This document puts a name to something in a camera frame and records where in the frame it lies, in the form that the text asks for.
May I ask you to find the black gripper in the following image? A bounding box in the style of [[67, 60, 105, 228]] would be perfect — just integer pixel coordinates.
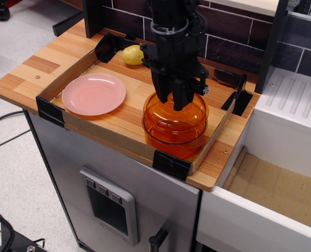
[[140, 25, 209, 111]]

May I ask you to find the orange transparent pot lid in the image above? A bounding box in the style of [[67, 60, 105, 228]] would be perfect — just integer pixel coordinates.
[[143, 93, 209, 134]]

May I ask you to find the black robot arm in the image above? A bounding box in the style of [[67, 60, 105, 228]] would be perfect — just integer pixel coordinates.
[[140, 1, 209, 111]]

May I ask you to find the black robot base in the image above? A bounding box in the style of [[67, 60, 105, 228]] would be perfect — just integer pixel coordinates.
[[0, 214, 47, 252]]

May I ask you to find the orange transparent pot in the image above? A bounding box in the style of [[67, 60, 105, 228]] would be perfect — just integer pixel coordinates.
[[143, 126, 207, 159]]

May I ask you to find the yellow toy potato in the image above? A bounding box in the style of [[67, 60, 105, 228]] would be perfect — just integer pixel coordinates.
[[122, 45, 144, 66]]

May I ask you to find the cardboard fence with black tape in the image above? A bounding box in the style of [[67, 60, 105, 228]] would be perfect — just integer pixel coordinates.
[[36, 32, 260, 191]]

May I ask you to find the pink plastic plate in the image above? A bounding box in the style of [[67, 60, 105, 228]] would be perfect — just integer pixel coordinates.
[[62, 73, 126, 116]]

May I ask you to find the grey toy dishwasher cabinet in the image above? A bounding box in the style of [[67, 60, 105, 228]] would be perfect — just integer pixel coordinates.
[[25, 112, 200, 251]]

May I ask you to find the white toy sink unit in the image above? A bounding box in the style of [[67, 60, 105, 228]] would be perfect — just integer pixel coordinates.
[[196, 68, 311, 251]]

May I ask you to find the black caster wheel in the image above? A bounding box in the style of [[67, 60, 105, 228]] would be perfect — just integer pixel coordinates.
[[0, 0, 10, 22]]

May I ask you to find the black metal frame bar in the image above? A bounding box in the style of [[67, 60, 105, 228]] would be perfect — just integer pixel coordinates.
[[52, 12, 83, 37]]

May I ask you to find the black floor cable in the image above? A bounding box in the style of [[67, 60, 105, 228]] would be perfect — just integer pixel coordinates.
[[0, 110, 31, 150]]

